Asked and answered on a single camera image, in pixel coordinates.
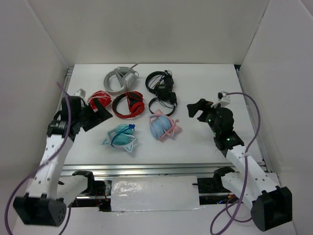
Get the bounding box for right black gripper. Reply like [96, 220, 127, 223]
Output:
[187, 98, 225, 136]

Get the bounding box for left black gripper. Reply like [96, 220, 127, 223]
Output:
[76, 97, 112, 132]

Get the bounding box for teal cat ear headphones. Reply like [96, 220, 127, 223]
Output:
[102, 124, 137, 153]

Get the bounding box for blue headphone cable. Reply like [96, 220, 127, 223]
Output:
[110, 123, 136, 147]

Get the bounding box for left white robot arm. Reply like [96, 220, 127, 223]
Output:
[13, 95, 112, 227]

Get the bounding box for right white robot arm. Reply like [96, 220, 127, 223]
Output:
[187, 98, 292, 232]

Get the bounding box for folded red headphones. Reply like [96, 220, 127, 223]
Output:
[88, 90, 112, 112]

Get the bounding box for black headphones lower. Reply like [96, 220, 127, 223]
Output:
[148, 92, 178, 117]

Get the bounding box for red black headphones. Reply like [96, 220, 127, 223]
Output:
[112, 91, 145, 119]

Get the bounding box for white grey headphones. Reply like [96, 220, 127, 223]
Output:
[103, 62, 139, 96]

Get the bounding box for blue pink cat headphones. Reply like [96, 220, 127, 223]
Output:
[149, 109, 182, 141]

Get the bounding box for black headphones upper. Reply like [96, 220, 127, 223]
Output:
[145, 70, 174, 97]

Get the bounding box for white foil covered plate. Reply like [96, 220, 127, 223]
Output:
[111, 176, 200, 212]

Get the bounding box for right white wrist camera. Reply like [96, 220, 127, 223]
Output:
[211, 92, 230, 108]

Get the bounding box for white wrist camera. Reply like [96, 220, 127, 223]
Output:
[211, 92, 230, 108]
[73, 89, 86, 99]

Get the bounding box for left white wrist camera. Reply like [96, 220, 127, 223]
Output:
[73, 89, 86, 99]

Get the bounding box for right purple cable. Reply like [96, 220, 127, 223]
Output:
[210, 92, 261, 235]

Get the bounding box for aluminium rail frame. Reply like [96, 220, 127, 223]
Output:
[60, 163, 238, 184]

